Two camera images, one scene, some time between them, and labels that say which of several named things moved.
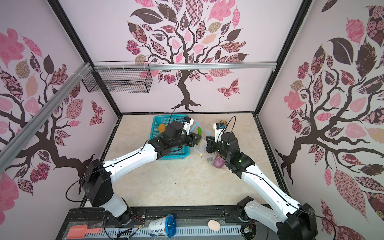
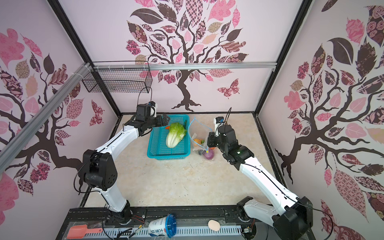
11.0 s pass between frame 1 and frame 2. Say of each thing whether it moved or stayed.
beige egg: stayed
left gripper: moved
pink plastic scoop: stayed
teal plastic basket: stayed
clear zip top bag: moved
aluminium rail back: stayed
